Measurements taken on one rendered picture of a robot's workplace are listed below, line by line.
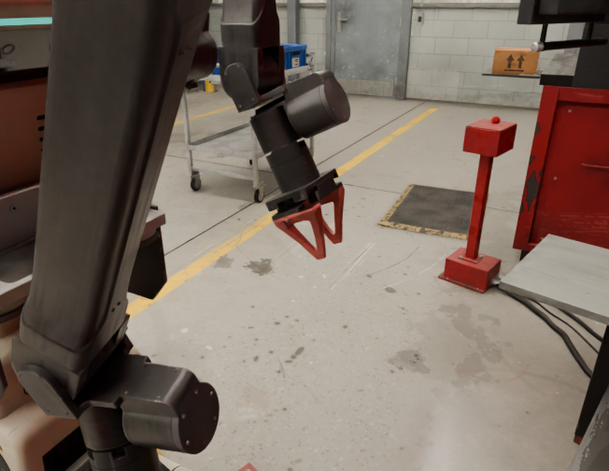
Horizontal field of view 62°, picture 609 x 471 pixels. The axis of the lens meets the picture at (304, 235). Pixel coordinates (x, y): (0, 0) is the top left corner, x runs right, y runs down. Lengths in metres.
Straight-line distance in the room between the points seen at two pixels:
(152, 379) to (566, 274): 0.49
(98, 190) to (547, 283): 0.52
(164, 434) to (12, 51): 0.43
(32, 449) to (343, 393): 1.33
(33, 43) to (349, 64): 7.52
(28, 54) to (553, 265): 0.67
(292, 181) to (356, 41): 7.39
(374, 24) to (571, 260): 7.30
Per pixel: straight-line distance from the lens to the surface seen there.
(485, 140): 2.41
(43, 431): 0.80
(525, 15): 1.76
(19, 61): 0.67
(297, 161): 0.65
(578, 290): 0.66
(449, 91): 7.70
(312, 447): 1.77
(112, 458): 0.51
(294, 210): 0.64
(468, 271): 2.65
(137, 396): 0.44
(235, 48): 0.66
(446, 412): 1.94
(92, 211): 0.30
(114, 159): 0.27
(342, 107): 0.64
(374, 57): 7.93
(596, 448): 0.65
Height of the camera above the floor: 1.30
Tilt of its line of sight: 25 degrees down
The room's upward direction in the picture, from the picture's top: straight up
